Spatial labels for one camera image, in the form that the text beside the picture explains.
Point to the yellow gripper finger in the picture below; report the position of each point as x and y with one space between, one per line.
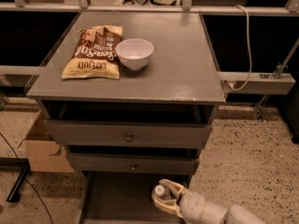
168 206
177 189

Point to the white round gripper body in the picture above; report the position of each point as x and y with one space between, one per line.
192 204

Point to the clear plastic water bottle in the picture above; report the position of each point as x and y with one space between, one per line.
161 196

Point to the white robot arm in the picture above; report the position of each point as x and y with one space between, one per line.
236 214

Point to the grey bottom drawer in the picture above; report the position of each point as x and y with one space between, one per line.
123 198

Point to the grey drawer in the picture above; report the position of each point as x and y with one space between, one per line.
111 134
122 164
123 198

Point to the grey drawer cabinet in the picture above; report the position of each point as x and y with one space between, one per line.
79 110

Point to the grey middle drawer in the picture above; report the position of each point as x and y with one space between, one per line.
122 164

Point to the grey top drawer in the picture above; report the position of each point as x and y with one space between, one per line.
111 134

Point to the round brass top knob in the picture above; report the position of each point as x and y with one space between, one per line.
128 138

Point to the cardboard box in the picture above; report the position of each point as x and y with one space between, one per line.
43 153

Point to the white bowl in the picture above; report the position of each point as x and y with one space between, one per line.
134 53

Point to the brown yellow chips bag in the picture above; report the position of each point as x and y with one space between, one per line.
95 54

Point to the black metal floor bar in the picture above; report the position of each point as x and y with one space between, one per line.
14 195

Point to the grey metal rail frame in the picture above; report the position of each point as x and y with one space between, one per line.
258 81

